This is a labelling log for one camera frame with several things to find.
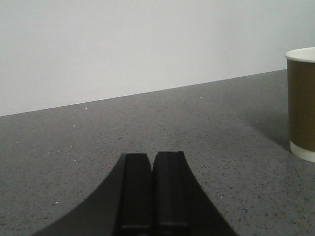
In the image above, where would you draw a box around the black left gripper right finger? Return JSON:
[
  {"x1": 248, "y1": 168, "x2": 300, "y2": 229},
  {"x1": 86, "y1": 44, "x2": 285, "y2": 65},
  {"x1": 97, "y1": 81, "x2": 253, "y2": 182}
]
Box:
[{"x1": 153, "y1": 151, "x2": 236, "y2": 236}]

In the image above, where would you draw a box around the brown paper cup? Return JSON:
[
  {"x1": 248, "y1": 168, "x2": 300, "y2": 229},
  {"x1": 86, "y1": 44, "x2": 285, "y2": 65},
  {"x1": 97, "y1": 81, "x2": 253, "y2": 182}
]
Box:
[{"x1": 285, "y1": 47, "x2": 315, "y2": 162}]

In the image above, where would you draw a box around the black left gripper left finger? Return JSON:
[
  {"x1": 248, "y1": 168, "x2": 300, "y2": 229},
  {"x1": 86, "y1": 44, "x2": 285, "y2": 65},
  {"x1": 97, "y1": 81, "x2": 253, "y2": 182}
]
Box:
[{"x1": 36, "y1": 153, "x2": 152, "y2": 236}]

